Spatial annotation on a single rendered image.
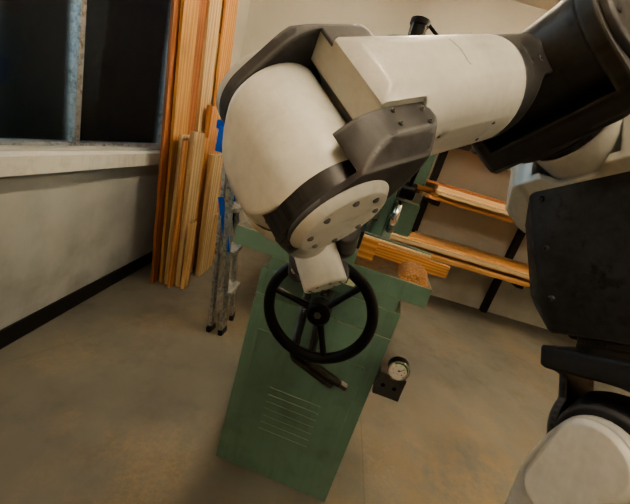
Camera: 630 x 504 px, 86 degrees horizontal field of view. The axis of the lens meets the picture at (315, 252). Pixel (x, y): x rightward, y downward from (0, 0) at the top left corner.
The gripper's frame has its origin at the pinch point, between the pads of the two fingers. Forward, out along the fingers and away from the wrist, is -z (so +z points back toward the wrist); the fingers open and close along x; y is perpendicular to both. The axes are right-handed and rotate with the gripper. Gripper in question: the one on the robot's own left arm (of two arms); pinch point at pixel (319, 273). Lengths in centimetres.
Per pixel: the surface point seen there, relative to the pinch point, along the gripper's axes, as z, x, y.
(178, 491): -54, -46, -66
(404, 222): -45, 28, 28
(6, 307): -67, -136, -7
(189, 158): -112, -87, 89
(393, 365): -29.8, 20.9, -20.5
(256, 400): -53, -22, -36
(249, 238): -25.1, -22.3, 14.5
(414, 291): -24.7, 26.2, 0.0
